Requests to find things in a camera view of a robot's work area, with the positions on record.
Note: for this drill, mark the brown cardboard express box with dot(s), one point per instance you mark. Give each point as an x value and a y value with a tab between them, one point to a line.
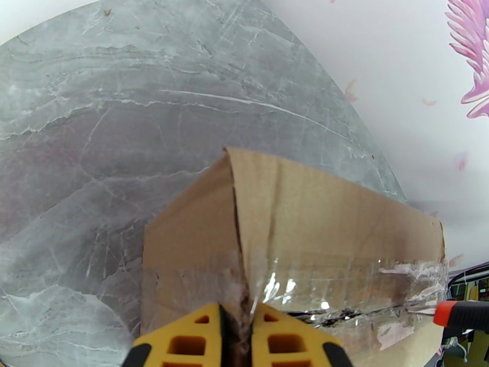
305	209

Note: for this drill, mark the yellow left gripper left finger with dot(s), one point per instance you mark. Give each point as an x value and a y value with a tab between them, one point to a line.
179	339

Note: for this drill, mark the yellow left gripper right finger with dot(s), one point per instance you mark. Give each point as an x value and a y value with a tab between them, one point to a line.
305	339

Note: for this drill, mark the orange black utility knife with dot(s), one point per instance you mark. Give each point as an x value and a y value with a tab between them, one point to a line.
458	314

